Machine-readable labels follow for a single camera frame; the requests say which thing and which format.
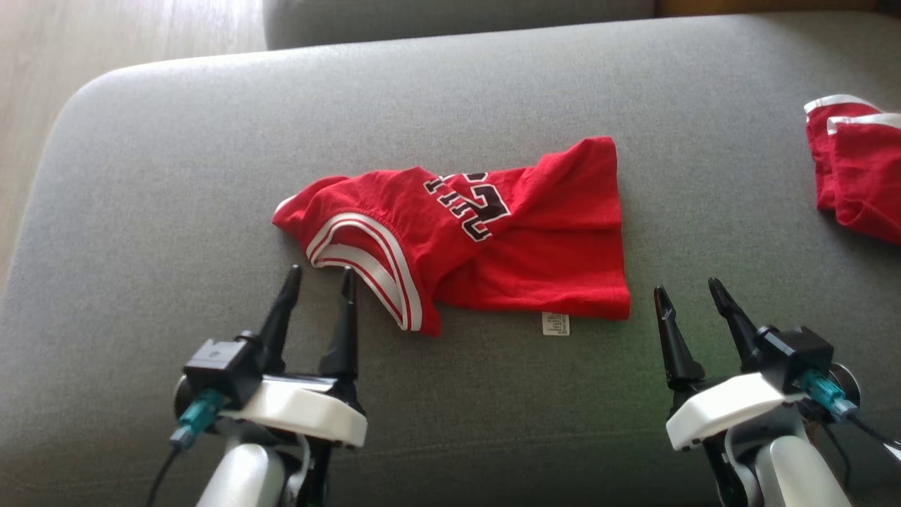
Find large grey fabric ottoman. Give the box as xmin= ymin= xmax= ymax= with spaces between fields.
xmin=0 ymin=11 xmax=901 ymax=507

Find grey sofa seat cushion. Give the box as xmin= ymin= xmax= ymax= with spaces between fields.
xmin=262 ymin=0 xmax=657 ymax=50

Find red Bulls basketball jersey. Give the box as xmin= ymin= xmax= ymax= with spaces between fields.
xmin=272 ymin=136 xmax=632 ymax=337

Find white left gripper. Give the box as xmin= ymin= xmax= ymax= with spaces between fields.
xmin=220 ymin=265 xmax=369 ymax=449

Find red shorts with white stripe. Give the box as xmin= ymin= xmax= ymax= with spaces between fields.
xmin=804 ymin=94 xmax=901 ymax=246

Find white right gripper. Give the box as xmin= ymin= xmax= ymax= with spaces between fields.
xmin=653 ymin=277 xmax=807 ymax=452

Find left camera cable teal plug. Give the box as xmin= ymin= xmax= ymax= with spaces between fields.
xmin=144 ymin=389 xmax=227 ymax=507

